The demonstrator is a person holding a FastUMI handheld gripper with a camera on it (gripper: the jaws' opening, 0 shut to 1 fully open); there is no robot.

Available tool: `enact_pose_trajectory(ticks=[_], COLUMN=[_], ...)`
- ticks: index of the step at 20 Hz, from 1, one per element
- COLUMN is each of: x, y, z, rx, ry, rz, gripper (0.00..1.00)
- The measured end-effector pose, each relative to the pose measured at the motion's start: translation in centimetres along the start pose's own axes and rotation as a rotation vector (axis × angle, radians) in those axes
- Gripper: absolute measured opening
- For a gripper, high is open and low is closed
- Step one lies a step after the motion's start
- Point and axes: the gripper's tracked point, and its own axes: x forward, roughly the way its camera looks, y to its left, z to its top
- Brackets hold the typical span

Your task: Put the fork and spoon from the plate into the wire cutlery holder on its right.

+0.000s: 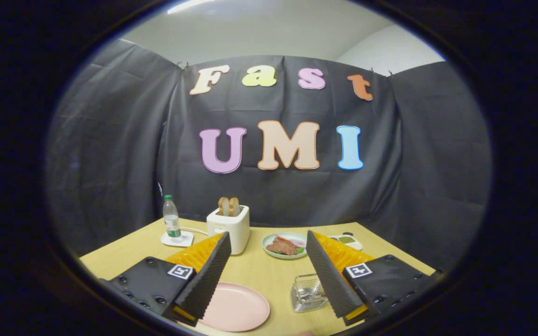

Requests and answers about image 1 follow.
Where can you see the ceiling light panel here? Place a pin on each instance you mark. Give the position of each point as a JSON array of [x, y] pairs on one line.
[[187, 5]]

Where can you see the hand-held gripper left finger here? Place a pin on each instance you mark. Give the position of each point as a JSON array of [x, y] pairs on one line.
[[206, 280]]

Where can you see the pink plate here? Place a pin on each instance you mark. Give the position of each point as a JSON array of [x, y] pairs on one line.
[[241, 308]]

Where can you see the sliced meat with lettuce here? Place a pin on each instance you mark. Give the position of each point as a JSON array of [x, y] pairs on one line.
[[282, 246]]

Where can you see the toasted bread slice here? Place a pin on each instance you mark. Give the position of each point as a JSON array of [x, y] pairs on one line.
[[223, 206], [235, 206]]

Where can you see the clear plastic water bottle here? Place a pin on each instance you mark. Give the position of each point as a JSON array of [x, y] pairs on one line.
[[172, 219]]

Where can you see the clear glass container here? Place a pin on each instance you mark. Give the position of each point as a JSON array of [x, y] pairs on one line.
[[304, 305]]

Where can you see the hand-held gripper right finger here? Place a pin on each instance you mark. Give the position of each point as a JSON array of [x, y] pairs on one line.
[[329, 275]]

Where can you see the white dish with green sauce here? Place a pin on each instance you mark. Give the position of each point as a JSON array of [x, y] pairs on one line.
[[346, 240]]

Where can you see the white toaster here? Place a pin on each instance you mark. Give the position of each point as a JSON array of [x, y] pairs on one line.
[[229, 231]]

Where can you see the black backdrop cloth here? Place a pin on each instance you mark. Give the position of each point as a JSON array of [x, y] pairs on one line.
[[110, 154]]

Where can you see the white square power socket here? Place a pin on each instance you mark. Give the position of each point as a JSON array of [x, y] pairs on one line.
[[186, 240]]

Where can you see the pale green plate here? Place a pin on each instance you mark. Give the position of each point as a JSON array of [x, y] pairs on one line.
[[267, 247]]

